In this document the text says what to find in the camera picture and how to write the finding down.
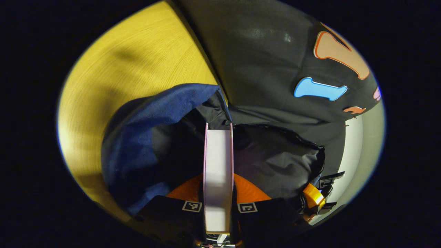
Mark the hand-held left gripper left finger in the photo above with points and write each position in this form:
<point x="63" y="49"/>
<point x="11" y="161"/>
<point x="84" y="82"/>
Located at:
<point x="172" y="217"/>

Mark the pink cover book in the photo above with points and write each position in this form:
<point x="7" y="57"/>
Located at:
<point x="218" y="165"/>

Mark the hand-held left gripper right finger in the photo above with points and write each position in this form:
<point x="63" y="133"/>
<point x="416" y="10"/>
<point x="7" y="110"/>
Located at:
<point x="265" y="218"/>

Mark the black backdrop cloth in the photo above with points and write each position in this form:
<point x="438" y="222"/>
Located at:
<point x="258" y="51"/>

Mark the blue schoolbag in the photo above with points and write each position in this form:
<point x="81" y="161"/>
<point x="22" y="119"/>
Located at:
<point x="144" y="131"/>

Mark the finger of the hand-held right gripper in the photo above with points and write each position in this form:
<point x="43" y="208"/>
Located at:
<point x="325" y="181"/>
<point x="313" y="196"/>

